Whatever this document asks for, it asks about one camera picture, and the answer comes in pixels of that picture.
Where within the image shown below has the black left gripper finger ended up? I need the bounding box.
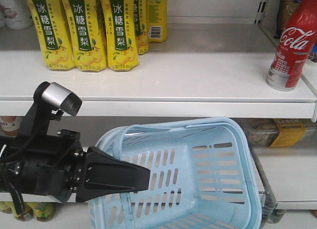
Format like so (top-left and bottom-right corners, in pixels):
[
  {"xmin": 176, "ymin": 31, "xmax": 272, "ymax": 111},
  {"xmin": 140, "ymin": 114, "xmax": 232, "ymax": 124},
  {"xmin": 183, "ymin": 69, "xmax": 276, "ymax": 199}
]
[{"xmin": 75, "ymin": 147, "xmax": 151, "ymax": 203}]

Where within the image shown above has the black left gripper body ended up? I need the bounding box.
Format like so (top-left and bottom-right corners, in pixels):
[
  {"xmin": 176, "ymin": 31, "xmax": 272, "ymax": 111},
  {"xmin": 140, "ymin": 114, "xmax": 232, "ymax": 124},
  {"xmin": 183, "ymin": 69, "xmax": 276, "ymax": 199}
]
[{"xmin": 0, "ymin": 129, "xmax": 84, "ymax": 203}]

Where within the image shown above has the light blue plastic basket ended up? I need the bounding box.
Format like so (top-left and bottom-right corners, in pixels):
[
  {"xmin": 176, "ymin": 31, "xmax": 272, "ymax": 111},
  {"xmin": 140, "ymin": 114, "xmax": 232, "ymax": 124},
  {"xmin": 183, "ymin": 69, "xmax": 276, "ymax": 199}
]
[{"xmin": 88, "ymin": 117, "xmax": 262, "ymax": 229}]

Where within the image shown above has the red coca-cola bottle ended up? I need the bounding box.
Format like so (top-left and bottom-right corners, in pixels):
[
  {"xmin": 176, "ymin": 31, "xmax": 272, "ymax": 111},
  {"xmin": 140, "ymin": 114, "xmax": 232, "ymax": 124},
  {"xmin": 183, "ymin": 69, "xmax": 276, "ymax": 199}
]
[{"xmin": 266, "ymin": 0, "xmax": 317, "ymax": 91}]

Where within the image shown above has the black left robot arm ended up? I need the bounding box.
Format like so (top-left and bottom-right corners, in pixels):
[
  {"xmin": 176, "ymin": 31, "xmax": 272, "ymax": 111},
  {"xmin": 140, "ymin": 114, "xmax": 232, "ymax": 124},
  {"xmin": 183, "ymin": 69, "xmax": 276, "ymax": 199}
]
[{"xmin": 0, "ymin": 130, "xmax": 150, "ymax": 214}]

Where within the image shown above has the yellow lemon tea bottle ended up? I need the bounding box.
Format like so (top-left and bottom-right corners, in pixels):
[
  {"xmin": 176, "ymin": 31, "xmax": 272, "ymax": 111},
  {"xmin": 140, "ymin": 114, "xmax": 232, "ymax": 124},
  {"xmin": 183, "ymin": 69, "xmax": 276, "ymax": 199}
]
[
  {"xmin": 33, "ymin": 202, "xmax": 56, "ymax": 222},
  {"xmin": 8, "ymin": 202, "xmax": 33, "ymax": 222}
]

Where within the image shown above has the orange C100 juice bottle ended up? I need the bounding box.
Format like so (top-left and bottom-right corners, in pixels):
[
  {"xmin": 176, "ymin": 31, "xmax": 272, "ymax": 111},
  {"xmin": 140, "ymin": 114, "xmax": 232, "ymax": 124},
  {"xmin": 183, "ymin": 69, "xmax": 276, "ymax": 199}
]
[{"xmin": 0, "ymin": 116, "xmax": 24, "ymax": 137}]

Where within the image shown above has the yellow pear drink bottle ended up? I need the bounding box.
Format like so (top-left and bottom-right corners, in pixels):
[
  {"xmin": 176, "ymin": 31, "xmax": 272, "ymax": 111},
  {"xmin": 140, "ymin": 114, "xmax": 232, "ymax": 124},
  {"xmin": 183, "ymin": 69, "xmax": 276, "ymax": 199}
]
[
  {"xmin": 148, "ymin": 0, "xmax": 168, "ymax": 43},
  {"xmin": 61, "ymin": 0, "xmax": 107, "ymax": 72},
  {"xmin": 134, "ymin": 0, "xmax": 149, "ymax": 55},
  {"xmin": 101, "ymin": 0, "xmax": 139, "ymax": 72},
  {"xmin": 27, "ymin": 0, "xmax": 75, "ymax": 71}
]

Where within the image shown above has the white store shelf unit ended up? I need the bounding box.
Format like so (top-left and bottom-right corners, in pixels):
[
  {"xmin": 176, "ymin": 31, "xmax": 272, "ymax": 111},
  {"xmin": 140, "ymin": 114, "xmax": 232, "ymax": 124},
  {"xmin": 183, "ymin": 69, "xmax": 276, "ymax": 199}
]
[{"xmin": 0, "ymin": 0, "xmax": 317, "ymax": 229}]

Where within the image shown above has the boxed cookies yellow label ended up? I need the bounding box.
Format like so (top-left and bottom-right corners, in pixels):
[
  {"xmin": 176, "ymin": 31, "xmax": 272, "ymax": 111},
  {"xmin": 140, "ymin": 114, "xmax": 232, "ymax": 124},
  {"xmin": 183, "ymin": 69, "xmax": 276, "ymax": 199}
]
[{"xmin": 238, "ymin": 118, "xmax": 317, "ymax": 148}]

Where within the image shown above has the white peach drink bottle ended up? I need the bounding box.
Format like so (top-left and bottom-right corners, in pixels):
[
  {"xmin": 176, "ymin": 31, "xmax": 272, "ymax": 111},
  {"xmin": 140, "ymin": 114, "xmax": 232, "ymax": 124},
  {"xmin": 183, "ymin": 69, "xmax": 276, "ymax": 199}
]
[{"xmin": 0, "ymin": 0, "xmax": 33, "ymax": 30}]

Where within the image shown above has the clear water bottle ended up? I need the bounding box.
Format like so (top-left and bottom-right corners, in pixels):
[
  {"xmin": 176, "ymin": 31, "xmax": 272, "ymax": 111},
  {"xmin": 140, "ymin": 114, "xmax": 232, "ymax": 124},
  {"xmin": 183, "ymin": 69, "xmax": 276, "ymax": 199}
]
[{"xmin": 267, "ymin": 208, "xmax": 287, "ymax": 224}]

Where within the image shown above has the brown biscuit package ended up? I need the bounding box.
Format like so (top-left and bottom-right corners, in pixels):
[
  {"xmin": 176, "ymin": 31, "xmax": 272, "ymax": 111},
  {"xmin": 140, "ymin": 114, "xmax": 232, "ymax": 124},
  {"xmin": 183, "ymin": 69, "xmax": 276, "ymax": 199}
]
[{"xmin": 274, "ymin": 0, "xmax": 301, "ymax": 39}]

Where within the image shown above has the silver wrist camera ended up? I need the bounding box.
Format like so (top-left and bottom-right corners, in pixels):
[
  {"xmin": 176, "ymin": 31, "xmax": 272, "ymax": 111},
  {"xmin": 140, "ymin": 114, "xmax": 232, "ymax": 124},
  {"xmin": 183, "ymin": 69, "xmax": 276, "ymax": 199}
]
[{"xmin": 33, "ymin": 81, "xmax": 82, "ymax": 116}]

